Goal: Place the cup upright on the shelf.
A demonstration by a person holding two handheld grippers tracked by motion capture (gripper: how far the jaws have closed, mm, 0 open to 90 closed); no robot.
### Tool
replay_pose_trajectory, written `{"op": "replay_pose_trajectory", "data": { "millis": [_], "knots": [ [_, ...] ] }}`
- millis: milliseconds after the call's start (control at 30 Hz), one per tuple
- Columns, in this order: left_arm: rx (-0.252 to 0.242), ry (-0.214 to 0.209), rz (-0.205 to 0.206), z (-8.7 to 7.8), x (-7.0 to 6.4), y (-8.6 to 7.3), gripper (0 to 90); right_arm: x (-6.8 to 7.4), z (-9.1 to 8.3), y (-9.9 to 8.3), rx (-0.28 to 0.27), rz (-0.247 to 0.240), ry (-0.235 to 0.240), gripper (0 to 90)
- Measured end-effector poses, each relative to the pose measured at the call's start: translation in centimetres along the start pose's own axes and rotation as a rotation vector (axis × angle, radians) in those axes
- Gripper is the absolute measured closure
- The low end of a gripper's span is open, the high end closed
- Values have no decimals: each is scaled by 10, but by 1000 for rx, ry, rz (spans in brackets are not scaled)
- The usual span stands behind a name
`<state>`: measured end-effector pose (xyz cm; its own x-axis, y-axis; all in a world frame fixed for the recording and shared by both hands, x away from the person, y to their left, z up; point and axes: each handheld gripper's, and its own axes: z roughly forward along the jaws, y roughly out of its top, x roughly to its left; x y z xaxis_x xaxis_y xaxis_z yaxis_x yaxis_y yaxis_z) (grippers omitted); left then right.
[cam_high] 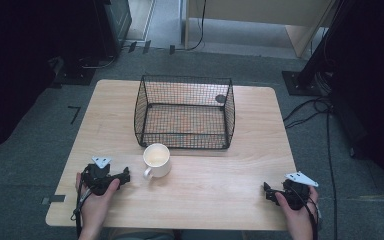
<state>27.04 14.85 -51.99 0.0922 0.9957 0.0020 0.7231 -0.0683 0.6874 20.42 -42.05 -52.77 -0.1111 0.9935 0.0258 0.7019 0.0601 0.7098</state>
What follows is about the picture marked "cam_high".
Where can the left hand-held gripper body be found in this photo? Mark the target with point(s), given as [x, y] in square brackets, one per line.
[96, 178]

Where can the person's clothing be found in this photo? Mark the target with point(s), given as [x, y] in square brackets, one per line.
[180, 235]

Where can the black stand base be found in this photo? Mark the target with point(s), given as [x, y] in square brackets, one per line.
[75, 75]

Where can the white ceramic mug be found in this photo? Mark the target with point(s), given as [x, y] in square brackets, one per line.
[156, 163]

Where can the black metal stand with plate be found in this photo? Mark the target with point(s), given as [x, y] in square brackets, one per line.
[308, 80]

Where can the person's right hand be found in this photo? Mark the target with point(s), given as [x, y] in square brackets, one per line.
[295, 218]

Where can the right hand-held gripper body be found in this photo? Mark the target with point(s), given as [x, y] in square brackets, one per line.
[296, 195]

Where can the person's left hand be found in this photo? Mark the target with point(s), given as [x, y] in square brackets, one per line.
[96, 206]

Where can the grey tape piece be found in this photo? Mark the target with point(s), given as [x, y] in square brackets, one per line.
[54, 199]

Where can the light wooden desk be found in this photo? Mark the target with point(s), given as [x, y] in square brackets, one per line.
[256, 13]

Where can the dark curtain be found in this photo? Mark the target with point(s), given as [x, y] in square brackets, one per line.
[20, 66]
[376, 100]

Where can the black cabinet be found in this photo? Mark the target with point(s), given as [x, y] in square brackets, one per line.
[115, 26]

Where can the black tape strip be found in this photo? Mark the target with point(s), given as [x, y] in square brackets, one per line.
[172, 49]

